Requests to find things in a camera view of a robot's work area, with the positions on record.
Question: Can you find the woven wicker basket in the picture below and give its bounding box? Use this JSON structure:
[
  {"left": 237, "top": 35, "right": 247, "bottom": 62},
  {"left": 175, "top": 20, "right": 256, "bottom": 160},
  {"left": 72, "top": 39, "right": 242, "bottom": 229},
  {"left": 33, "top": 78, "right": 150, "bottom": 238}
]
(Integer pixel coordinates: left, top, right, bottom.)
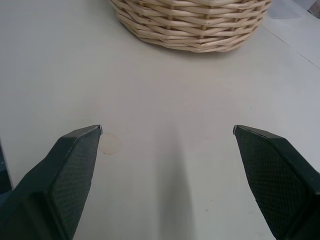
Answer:
[{"left": 109, "top": 0, "right": 273, "bottom": 53}]

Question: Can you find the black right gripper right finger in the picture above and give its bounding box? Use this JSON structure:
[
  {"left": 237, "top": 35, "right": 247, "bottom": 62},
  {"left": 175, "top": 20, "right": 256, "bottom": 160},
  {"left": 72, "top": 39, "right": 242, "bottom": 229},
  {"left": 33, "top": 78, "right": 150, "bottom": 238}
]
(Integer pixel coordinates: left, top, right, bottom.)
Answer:
[{"left": 232, "top": 124, "right": 320, "bottom": 240}]

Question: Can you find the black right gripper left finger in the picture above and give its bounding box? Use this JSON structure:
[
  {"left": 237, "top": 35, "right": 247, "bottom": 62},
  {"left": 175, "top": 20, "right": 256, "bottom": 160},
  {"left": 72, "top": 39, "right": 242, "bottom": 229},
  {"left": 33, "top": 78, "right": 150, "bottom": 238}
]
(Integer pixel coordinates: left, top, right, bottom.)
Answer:
[{"left": 0, "top": 124, "right": 103, "bottom": 240}]

